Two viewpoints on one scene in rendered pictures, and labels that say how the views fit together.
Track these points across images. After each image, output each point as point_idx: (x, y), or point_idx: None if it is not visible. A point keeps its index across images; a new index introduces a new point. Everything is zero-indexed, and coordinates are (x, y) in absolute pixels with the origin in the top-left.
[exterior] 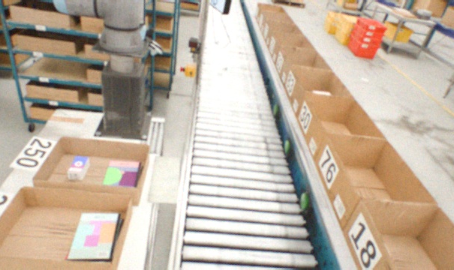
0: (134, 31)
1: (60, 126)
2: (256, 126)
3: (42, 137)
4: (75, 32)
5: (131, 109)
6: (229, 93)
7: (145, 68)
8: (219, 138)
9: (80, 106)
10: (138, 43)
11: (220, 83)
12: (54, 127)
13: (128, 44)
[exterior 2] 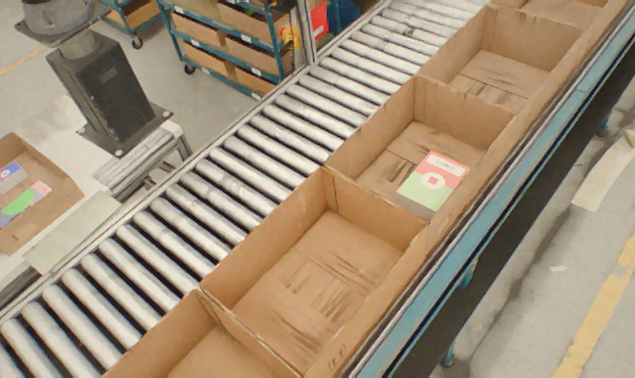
0: (46, 3)
1: (64, 106)
2: None
3: (35, 119)
4: None
5: (94, 111)
6: (343, 95)
7: None
8: (211, 190)
9: (219, 53)
10: (59, 21)
11: (360, 66)
12: (59, 106)
13: (40, 23)
